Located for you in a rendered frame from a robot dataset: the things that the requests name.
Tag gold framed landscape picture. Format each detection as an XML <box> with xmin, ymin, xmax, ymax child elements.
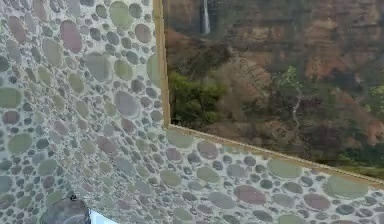
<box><xmin>152</xmin><ymin>0</ymin><xmax>384</xmax><ymax>188</ymax></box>

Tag white bathroom fixture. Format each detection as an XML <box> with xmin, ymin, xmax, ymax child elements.
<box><xmin>88</xmin><ymin>209</ymin><xmax>120</xmax><ymax>224</ymax></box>

